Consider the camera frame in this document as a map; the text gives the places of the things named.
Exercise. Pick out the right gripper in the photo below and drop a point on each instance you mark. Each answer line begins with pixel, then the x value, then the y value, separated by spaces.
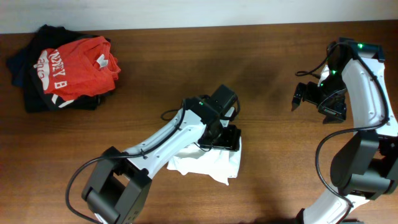
pixel 340 106

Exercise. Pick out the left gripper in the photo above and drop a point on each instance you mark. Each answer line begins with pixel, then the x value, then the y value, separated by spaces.
pixel 228 139

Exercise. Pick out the white t-shirt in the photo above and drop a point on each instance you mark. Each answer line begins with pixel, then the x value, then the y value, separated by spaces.
pixel 220 165

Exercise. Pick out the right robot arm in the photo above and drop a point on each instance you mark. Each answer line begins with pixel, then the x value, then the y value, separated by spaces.
pixel 351 77

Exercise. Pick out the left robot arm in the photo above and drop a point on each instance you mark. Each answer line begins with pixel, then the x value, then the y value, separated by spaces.
pixel 119 184

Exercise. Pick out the black folded clothes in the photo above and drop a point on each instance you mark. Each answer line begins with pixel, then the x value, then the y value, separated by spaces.
pixel 21 64

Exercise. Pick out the red printed t-shirt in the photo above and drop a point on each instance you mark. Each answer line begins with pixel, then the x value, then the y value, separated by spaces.
pixel 84 67

